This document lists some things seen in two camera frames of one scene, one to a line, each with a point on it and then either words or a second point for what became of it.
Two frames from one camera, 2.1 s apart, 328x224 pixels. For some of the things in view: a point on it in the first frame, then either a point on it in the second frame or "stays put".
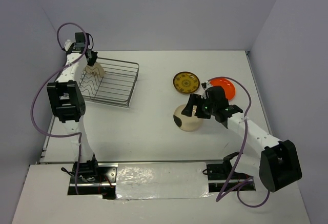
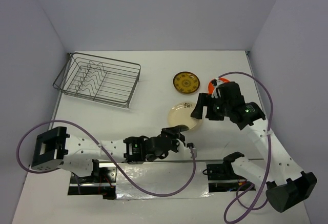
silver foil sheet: (162, 180) stays put
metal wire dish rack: (116, 86) stays put
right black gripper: (193, 99) -> (205, 99)
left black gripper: (93, 59) -> (174, 133)
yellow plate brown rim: (186, 82) stays put
